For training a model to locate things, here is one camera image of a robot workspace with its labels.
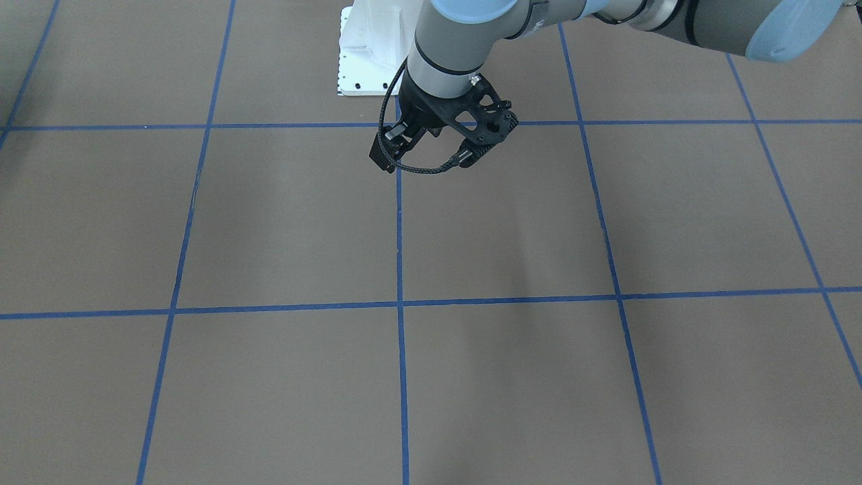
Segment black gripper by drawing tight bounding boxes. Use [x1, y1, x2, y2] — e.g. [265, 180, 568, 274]
[369, 74, 471, 174]

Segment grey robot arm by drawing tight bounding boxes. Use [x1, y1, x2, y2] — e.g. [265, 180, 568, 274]
[369, 1, 843, 174]

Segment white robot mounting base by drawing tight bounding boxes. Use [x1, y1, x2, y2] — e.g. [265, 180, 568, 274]
[337, 1, 422, 96]

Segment black braided cable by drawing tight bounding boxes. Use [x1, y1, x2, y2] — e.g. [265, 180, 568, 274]
[378, 58, 465, 175]

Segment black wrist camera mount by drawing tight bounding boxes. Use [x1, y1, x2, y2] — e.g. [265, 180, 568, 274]
[432, 74, 519, 168]

